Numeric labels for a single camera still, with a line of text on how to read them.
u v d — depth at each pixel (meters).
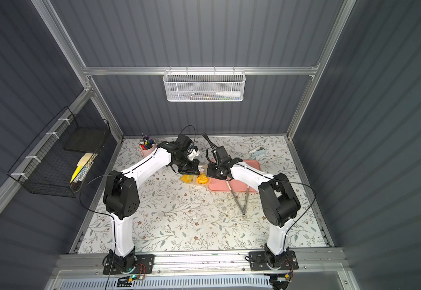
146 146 0.99
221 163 0.72
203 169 0.91
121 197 0.52
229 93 0.88
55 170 0.70
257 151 1.10
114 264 0.72
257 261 0.73
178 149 0.73
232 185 0.96
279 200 0.49
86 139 0.82
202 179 0.96
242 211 0.87
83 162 0.74
